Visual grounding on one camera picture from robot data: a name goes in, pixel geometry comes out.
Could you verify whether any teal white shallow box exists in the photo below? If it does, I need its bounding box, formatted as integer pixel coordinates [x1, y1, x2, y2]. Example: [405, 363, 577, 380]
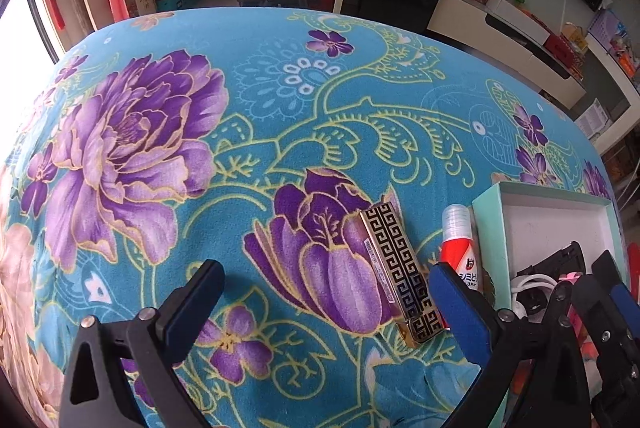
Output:
[472, 181, 629, 309]

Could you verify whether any gold black patterned lighter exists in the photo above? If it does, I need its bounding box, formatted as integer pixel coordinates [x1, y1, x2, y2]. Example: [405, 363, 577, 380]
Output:
[360, 203, 444, 348]

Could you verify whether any red white small bottle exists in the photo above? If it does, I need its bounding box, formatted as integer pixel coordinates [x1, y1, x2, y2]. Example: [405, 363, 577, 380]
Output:
[440, 204, 480, 290]

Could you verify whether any pink wristband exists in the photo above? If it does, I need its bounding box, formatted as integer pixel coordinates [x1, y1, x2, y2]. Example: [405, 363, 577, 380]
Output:
[559, 271, 584, 285]

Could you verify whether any black phone holder clip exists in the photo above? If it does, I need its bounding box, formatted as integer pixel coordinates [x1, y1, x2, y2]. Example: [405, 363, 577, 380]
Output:
[516, 242, 586, 281]

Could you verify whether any white side shelf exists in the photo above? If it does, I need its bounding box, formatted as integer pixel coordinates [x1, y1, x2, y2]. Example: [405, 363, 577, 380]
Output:
[570, 32, 639, 156]

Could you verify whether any floral blue blanket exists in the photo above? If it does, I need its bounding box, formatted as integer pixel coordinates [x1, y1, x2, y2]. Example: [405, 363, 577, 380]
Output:
[1, 8, 613, 427]

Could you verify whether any white flat box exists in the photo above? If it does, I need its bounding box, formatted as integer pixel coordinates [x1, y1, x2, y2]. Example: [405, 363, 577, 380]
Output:
[486, 0, 550, 46]

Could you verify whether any white tv stand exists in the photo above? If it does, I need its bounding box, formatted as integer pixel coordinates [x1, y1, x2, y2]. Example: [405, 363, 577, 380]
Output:
[428, 0, 586, 110]

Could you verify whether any white coiled cable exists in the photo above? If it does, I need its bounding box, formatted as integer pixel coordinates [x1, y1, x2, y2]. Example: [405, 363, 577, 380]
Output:
[508, 273, 559, 319]

